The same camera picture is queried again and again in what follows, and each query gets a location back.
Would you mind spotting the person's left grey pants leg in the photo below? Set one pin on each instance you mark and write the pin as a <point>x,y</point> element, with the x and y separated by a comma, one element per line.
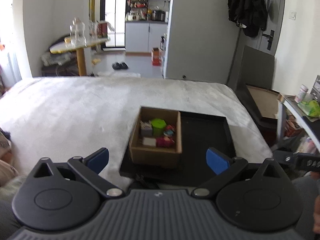
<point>7,210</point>

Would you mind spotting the white light switch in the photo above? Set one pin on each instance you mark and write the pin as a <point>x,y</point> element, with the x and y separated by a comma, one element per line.
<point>292,15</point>

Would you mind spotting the white rectangular block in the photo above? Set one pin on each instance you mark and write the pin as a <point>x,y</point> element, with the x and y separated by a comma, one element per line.
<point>149,141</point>

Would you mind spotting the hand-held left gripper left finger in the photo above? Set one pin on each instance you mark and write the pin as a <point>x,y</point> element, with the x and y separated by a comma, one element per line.
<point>98,160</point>

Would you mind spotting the person's right grey pants leg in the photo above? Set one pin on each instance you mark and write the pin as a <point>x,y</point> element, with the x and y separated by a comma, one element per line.
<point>303,205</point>

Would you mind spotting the pink hooded figurine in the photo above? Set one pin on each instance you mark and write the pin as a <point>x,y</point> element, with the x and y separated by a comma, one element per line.
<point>163,142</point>

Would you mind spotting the round gold-rimmed table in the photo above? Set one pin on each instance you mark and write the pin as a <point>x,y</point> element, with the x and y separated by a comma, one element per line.
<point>97,41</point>

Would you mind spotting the dark grey panel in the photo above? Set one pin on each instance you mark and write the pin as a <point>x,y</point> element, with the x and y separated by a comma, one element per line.
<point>255,67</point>

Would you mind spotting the black shallow tray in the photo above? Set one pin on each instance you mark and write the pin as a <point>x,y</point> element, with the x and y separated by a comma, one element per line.
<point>202,135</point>

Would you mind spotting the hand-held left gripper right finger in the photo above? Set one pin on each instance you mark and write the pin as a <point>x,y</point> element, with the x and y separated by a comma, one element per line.
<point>217,162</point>

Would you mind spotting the white desk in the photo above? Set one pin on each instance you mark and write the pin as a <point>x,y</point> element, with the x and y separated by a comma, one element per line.
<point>303,125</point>

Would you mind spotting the grey drawer organizer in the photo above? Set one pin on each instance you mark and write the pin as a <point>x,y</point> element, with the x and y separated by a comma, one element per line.
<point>316,87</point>

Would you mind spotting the white kitchen cabinet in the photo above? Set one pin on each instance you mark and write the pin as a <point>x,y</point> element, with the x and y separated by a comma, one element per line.
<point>140,37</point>

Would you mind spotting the green plastic bag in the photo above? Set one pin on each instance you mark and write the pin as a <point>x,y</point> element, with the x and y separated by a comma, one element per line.
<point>310,108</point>

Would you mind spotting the purple cube toy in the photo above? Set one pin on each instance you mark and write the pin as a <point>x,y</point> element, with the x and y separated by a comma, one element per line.
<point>146,131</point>

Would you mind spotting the kitchen rack with jars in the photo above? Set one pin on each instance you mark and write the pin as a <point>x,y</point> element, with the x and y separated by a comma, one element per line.
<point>138,6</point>

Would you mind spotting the orange carton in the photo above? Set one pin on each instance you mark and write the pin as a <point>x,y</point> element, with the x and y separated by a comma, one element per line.
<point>156,57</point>

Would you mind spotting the pink-lidded white jar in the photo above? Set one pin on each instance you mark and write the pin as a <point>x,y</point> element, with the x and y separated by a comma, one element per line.
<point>301,93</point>

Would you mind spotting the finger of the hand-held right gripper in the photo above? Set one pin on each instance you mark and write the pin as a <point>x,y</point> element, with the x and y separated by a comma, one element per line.
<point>286,158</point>

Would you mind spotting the blue red figurine with jar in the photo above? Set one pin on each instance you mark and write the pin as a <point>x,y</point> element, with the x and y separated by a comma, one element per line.
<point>169,130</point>

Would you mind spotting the black-framed brown board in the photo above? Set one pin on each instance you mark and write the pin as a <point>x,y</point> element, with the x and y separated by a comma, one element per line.
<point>265,105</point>

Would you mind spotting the green hexagonal box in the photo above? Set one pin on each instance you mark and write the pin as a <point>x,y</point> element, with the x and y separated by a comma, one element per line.
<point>158,127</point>

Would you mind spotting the red tin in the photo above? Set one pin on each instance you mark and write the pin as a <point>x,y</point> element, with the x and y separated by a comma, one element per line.
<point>102,28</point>

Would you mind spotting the brown cardboard box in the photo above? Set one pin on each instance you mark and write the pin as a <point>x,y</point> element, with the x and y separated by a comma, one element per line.
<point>155,157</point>

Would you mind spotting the grey door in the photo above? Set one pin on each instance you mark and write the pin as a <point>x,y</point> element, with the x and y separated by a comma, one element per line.
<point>277,5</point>

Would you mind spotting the yellow slipper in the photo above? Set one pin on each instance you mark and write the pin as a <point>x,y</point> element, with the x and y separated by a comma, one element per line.
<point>96,61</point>

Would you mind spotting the black hanging jacket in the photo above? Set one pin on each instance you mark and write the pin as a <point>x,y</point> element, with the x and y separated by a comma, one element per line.
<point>247,5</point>

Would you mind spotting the person's right forearm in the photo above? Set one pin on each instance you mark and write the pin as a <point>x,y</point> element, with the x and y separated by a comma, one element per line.
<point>317,212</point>

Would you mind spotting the person's grey pants leg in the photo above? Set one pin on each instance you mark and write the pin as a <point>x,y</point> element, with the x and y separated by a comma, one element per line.
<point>7,210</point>
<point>303,205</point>

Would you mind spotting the black-framed glass door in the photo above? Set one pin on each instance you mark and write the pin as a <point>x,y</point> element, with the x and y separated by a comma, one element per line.
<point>112,12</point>

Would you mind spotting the clear glass jar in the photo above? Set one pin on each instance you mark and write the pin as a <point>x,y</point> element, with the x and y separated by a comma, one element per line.
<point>77,33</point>

